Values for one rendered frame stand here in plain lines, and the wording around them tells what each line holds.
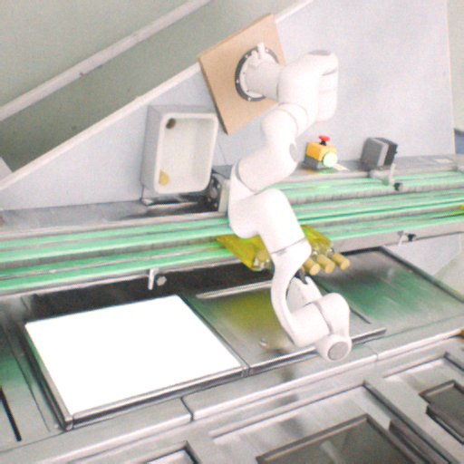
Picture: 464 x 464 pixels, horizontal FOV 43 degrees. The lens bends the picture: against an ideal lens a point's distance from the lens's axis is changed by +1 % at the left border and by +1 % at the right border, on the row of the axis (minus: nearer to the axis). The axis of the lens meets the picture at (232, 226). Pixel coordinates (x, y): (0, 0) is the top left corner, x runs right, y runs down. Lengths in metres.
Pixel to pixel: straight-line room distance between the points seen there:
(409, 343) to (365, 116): 0.84
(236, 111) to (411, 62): 0.75
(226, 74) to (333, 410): 0.92
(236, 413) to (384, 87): 1.28
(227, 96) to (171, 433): 0.92
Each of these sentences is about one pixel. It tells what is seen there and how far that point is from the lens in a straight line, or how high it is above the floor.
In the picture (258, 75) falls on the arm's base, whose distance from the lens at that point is 1.64.
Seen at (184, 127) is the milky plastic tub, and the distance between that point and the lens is 1.64.
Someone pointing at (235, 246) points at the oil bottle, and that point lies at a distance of 1.62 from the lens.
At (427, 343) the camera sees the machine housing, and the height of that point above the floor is 1.39.
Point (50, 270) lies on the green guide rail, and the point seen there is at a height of 0.92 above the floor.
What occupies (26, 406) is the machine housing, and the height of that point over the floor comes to 1.23.
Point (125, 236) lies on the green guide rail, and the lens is 1.50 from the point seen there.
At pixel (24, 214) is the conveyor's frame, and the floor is 0.79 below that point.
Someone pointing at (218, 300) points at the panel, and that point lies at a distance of 1.60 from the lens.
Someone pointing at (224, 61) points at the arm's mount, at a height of 0.77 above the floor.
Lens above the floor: 2.13
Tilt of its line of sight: 46 degrees down
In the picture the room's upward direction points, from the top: 128 degrees clockwise
